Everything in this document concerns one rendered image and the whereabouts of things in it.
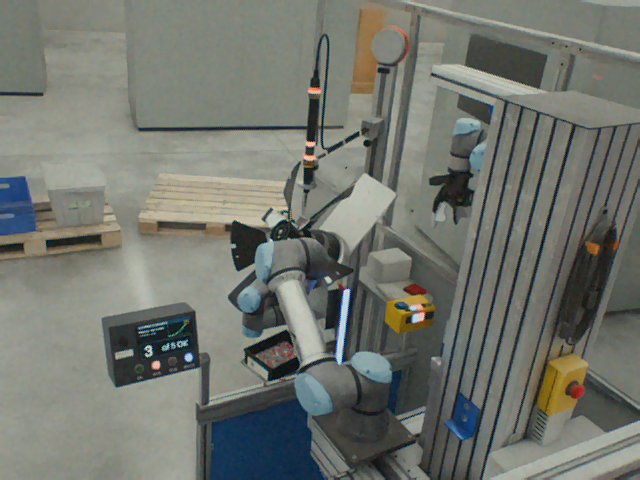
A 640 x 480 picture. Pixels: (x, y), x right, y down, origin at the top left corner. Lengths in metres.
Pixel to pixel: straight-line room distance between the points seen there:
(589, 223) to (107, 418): 2.70
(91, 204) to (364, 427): 3.65
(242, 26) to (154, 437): 5.40
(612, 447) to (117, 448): 3.01
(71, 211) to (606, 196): 4.23
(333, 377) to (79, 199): 3.63
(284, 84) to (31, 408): 5.40
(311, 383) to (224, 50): 6.39
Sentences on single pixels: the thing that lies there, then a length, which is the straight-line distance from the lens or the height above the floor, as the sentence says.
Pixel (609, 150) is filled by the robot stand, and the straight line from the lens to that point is 1.46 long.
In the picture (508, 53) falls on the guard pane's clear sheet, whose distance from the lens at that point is 2.66.
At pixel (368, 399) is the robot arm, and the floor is 1.19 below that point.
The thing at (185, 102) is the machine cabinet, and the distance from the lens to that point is 7.92.
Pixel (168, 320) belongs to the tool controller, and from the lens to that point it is 2.02.
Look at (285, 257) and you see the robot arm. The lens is 1.93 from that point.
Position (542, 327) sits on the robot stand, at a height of 1.56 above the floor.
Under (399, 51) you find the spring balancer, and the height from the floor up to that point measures 1.87.
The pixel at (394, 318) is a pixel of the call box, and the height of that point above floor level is 1.03.
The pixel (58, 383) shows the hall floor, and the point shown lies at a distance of 3.88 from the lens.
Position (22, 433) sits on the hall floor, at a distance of 3.62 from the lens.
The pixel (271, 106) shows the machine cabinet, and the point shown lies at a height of 0.30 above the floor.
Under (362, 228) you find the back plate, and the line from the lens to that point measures 2.76.
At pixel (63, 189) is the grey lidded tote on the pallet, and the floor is 0.46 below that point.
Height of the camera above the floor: 2.34
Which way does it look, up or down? 26 degrees down
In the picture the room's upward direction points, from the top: 5 degrees clockwise
